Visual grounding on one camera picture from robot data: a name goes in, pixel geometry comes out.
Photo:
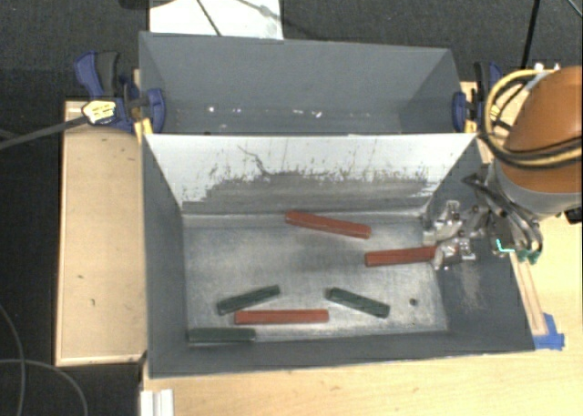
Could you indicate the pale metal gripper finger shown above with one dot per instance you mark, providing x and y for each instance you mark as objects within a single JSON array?
[
  {"x": 452, "y": 218},
  {"x": 461, "y": 251}
]

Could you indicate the red-brown flat block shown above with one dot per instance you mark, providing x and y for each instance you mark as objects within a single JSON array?
[
  {"x": 398, "y": 256},
  {"x": 281, "y": 317},
  {"x": 328, "y": 224}
]

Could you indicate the dark green flat block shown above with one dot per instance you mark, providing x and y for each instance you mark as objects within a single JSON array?
[
  {"x": 221, "y": 335},
  {"x": 248, "y": 300},
  {"x": 358, "y": 302}
]

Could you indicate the grey metal bin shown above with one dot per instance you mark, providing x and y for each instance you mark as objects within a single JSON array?
[{"x": 282, "y": 82}]

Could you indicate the pale wood flat board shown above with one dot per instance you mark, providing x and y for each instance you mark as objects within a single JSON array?
[{"x": 100, "y": 232}]

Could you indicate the black cylinder on white bracket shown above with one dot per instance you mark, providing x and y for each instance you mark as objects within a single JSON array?
[{"x": 574, "y": 215}]

